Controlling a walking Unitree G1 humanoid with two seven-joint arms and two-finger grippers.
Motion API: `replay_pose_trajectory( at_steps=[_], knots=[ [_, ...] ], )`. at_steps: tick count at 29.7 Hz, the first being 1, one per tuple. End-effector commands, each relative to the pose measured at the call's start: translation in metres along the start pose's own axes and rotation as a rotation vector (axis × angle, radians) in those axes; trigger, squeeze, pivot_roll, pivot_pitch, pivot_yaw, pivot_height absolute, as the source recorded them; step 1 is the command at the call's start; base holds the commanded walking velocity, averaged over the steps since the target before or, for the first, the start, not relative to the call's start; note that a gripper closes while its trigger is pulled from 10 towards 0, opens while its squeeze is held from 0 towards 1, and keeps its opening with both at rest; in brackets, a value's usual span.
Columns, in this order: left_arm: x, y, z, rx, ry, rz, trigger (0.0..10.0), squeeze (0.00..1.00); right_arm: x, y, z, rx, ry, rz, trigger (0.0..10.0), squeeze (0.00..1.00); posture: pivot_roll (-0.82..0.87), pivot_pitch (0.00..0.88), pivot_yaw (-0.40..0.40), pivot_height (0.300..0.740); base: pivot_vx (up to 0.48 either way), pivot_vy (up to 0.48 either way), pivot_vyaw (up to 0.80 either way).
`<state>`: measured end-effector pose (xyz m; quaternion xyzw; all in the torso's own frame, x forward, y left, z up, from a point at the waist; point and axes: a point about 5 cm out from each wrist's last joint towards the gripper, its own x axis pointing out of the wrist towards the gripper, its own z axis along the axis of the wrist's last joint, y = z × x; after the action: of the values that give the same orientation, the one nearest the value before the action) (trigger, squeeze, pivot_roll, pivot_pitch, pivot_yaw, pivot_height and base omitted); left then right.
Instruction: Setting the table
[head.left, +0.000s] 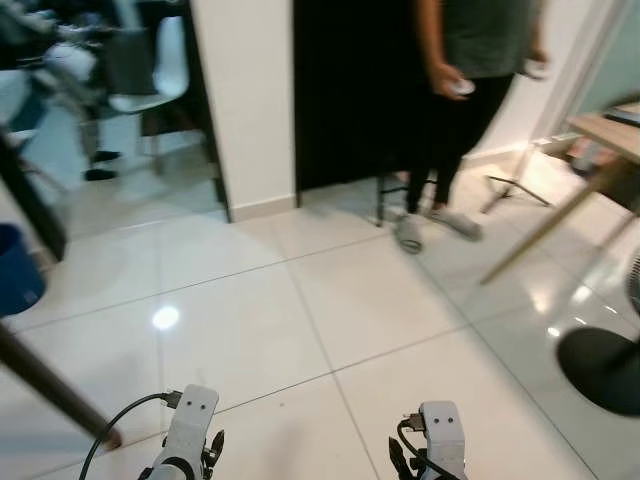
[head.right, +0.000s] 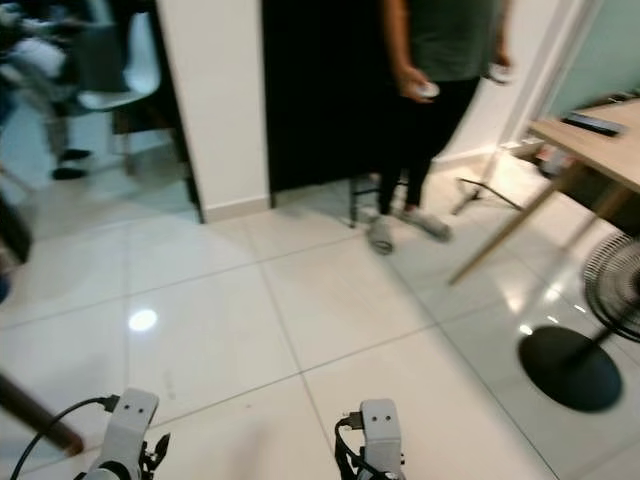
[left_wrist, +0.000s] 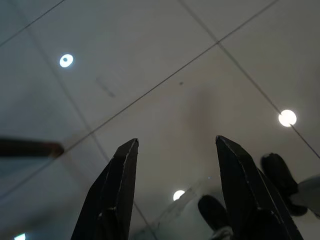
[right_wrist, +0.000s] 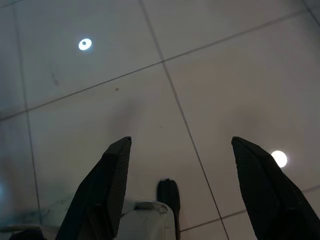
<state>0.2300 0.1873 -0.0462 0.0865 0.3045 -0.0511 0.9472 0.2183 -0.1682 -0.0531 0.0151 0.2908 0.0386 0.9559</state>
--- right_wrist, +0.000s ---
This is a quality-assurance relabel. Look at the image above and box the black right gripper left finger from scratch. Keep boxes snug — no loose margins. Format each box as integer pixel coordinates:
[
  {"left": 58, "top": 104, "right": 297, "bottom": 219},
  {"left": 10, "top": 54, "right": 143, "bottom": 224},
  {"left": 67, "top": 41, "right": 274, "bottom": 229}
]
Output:
[{"left": 55, "top": 136, "right": 133, "bottom": 240}]

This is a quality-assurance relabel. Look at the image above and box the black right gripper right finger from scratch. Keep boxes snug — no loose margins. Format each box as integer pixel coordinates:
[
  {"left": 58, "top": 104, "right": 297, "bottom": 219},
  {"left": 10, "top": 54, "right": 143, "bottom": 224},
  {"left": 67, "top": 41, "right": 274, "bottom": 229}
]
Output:
[{"left": 231, "top": 136, "right": 320, "bottom": 240}]

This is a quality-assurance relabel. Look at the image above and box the silver robot leg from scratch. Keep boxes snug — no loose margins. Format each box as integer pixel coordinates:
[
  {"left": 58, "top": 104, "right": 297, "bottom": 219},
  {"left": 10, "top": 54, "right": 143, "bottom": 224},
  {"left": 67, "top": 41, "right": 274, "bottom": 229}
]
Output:
[{"left": 117, "top": 199, "right": 176, "bottom": 240}]

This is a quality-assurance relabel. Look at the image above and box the black robot foot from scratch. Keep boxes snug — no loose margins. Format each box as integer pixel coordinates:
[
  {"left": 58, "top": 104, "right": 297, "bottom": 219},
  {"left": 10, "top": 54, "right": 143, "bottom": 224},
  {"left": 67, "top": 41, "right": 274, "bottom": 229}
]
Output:
[{"left": 156, "top": 178, "right": 181, "bottom": 240}]

